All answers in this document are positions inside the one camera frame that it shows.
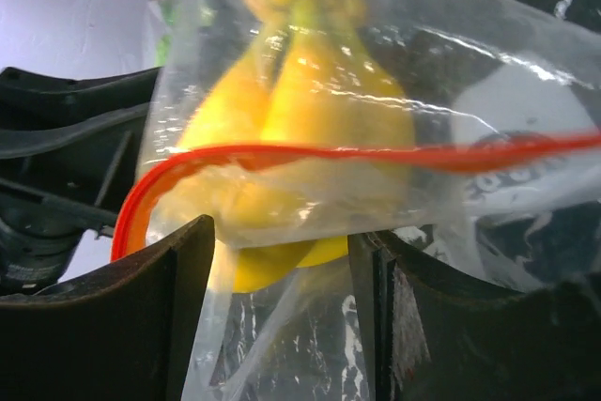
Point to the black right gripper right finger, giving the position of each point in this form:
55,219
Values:
431,332

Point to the clear zip bag red seal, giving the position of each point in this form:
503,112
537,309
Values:
504,177

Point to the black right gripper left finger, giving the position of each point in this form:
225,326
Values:
122,332

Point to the yellow fake banana bunch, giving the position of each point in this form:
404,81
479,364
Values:
306,80

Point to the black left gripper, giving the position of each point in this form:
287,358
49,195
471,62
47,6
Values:
69,150

